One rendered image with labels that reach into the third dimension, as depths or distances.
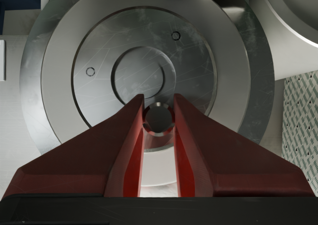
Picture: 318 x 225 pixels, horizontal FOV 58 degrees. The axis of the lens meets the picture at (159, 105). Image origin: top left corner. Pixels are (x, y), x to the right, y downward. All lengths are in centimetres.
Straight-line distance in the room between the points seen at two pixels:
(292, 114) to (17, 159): 44
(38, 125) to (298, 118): 31
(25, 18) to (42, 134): 311
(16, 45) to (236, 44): 45
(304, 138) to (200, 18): 25
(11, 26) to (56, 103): 298
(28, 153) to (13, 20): 268
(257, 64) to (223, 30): 3
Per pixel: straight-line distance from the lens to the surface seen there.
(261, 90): 17
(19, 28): 320
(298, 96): 40
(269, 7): 18
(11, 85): 56
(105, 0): 17
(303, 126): 38
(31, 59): 18
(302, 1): 19
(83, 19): 17
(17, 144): 56
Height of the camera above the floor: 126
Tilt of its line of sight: level
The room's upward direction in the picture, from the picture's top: 180 degrees counter-clockwise
